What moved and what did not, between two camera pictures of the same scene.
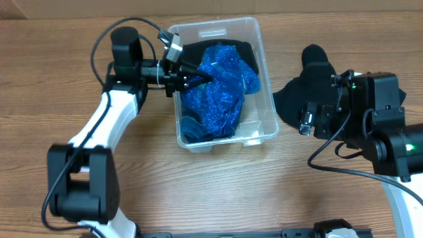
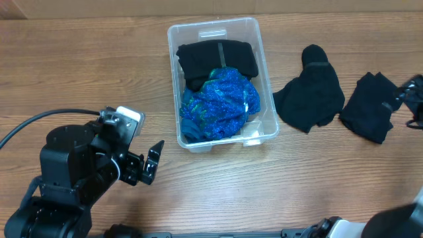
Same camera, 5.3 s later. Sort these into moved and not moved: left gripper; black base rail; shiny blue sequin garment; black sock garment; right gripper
Moved: left gripper; right gripper; shiny blue sequin garment
Not moved: black base rail; black sock garment
